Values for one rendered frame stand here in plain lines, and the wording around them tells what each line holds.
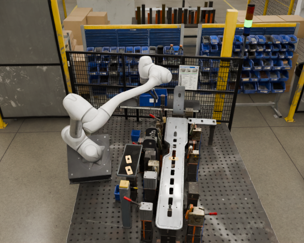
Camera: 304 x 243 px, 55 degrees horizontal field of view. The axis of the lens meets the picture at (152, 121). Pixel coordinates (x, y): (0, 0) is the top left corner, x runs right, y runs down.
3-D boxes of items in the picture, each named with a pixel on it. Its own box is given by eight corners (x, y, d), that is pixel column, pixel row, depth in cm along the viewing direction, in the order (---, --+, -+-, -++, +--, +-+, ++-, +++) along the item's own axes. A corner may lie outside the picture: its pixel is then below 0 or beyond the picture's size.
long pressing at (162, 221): (186, 231, 196) (186, 229, 196) (153, 227, 198) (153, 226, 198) (187, 118, 310) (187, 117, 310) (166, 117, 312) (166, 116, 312)
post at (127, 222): (131, 228, 231) (128, 189, 207) (121, 227, 232) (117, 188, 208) (132, 221, 238) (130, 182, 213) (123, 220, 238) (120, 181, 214)
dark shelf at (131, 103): (200, 112, 318) (200, 110, 317) (118, 107, 327) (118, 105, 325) (199, 102, 337) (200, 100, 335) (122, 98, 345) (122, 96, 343)
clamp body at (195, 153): (198, 184, 271) (201, 155, 252) (184, 183, 272) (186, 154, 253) (197, 177, 279) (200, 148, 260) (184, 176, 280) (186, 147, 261)
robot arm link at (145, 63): (135, 75, 226) (148, 81, 219) (135, 57, 217) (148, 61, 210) (145, 71, 233) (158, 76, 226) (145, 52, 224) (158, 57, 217)
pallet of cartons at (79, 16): (105, 68, 662) (101, 20, 604) (70, 68, 663) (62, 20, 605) (112, 49, 762) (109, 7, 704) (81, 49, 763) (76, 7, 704)
